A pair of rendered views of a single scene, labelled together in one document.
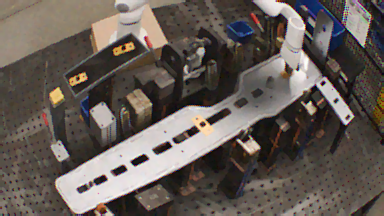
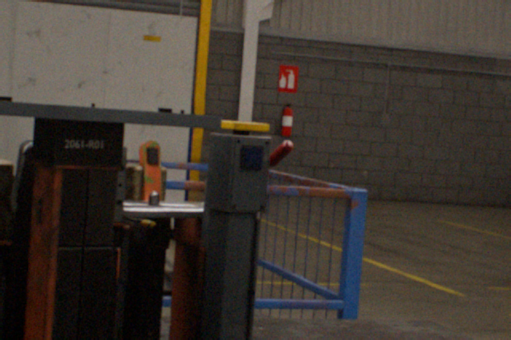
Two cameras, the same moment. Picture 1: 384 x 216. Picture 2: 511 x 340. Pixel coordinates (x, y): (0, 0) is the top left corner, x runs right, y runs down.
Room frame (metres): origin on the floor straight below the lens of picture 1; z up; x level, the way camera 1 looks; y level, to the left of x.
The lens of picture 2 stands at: (2.91, 0.94, 1.17)
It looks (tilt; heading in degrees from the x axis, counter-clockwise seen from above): 3 degrees down; 193
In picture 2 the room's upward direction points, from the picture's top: 4 degrees clockwise
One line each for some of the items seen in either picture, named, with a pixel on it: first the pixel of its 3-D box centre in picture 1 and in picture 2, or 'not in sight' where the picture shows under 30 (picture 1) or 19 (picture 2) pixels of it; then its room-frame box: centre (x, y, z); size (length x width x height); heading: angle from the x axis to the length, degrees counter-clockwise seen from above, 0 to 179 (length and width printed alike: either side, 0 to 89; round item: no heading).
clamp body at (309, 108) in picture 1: (300, 130); not in sight; (1.63, -0.48, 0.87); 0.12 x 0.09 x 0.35; 47
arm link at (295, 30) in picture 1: (295, 31); not in sight; (1.82, -0.37, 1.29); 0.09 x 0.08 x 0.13; 170
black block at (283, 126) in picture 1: (275, 145); not in sight; (1.56, -0.36, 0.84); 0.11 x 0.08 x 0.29; 47
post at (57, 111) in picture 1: (59, 130); (230, 282); (1.35, 0.53, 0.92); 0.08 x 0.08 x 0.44; 47
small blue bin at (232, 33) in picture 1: (240, 33); not in sight; (2.24, -0.16, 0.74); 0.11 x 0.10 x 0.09; 137
